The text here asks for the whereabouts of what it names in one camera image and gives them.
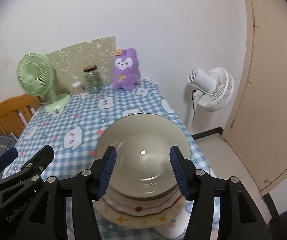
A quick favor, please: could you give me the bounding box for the black fan cable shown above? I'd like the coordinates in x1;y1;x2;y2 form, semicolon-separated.
192;90;197;124

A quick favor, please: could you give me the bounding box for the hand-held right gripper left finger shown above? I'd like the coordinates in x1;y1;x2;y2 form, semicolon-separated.
19;145;117;240

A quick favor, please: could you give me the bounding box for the white standing fan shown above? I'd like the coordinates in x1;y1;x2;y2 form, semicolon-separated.
188;67;234;112

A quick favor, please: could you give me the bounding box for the scalloped yellow floral plate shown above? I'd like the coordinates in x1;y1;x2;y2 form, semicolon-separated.
97;205;185;230

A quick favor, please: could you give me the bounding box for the cotton swab container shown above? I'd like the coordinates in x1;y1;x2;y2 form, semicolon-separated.
72;82;83;95

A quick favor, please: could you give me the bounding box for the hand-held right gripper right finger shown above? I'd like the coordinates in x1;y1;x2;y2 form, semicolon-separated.
169;145;271;240

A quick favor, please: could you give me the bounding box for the wooden bed headboard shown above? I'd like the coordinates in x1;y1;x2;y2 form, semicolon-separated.
0;94;43;139

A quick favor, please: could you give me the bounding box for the green cartoon-print mat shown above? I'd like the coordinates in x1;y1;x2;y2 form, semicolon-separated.
45;36;116;93

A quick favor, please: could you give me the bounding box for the blue checked tablecloth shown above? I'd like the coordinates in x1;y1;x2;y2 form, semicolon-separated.
2;79;220;240

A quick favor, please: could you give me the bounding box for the green desk fan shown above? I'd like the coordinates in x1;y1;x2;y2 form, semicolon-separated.
17;53;71;113

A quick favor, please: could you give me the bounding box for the glass jar with black lid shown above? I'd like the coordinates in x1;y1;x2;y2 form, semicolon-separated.
84;66;101;94

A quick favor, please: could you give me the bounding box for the small white red-print plate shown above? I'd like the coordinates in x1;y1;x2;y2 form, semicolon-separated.
95;190;192;215

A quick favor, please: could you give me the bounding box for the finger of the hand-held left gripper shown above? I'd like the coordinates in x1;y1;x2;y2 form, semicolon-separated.
0;147;18;183
0;145;55;198

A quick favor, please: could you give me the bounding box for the purple plush toy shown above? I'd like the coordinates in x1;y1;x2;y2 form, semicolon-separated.
112;48;139;91

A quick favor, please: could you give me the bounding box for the beige door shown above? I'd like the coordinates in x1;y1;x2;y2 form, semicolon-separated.
221;0;287;195

